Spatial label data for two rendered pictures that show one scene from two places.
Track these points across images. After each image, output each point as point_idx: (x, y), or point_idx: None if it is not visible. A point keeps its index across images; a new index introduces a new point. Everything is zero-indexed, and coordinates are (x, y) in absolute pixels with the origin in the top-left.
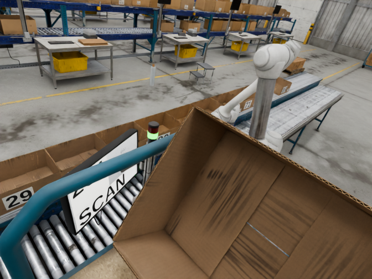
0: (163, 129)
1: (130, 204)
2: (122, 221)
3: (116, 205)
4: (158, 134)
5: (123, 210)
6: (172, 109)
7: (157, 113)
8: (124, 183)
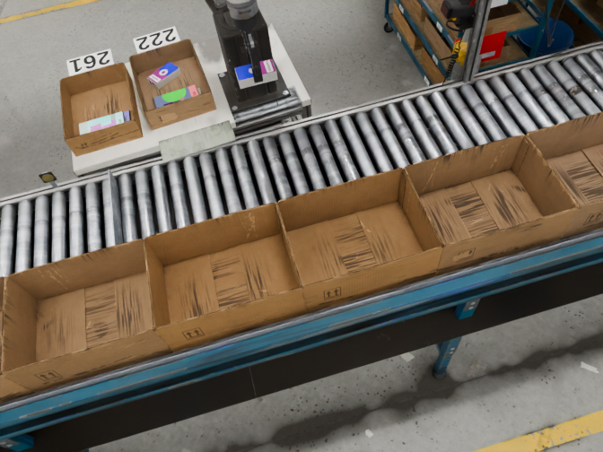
0: (319, 280)
1: (474, 131)
2: (494, 106)
3: (502, 134)
4: (383, 172)
5: (489, 121)
6: (258, 299)
7: (336, 276)
8: None
